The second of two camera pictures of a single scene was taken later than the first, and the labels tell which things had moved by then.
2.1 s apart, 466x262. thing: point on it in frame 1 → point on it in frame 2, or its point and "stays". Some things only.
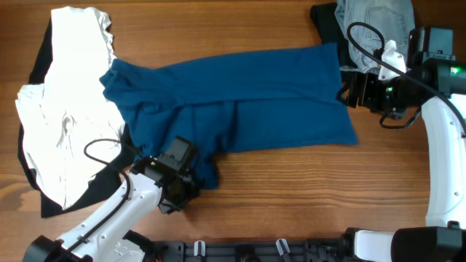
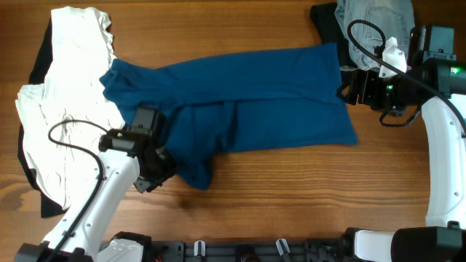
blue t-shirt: (285, 99) stays
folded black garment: (333, 31) stays
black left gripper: (172, 202) → (145, 181)
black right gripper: (362, 92) stays
